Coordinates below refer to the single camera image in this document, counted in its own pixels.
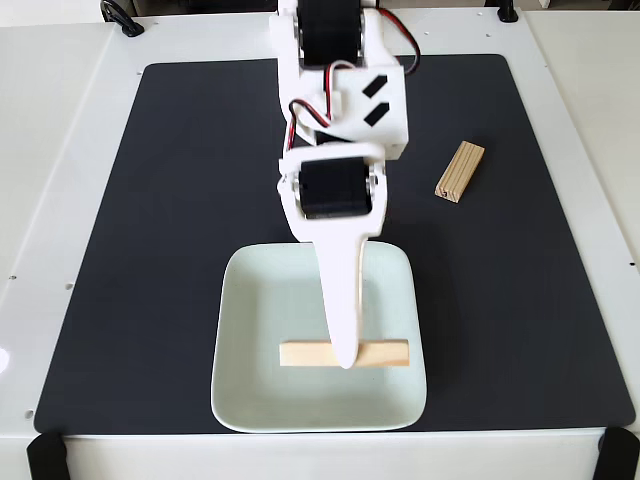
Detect grooved wooden block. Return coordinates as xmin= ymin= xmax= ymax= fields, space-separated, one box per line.
xmin=278 ymin=339 xmax=410 ymax=369
xmin=433 ymin=140 xmax=486 ymax=205

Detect pale green square plate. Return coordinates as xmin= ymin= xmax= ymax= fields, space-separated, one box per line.
xmin=209 ymin=241 xmax=429 ymax=434

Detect black table mat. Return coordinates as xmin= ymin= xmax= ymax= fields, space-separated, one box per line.
xmin=33 ymin=53 xmax=637 ymax=435

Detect red white black servo cable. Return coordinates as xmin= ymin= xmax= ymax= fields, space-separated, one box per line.
xmin=375 ymin=5 xmax=422 ymax=77
xmin=285 ymin=59 xmax=354 ymax=154

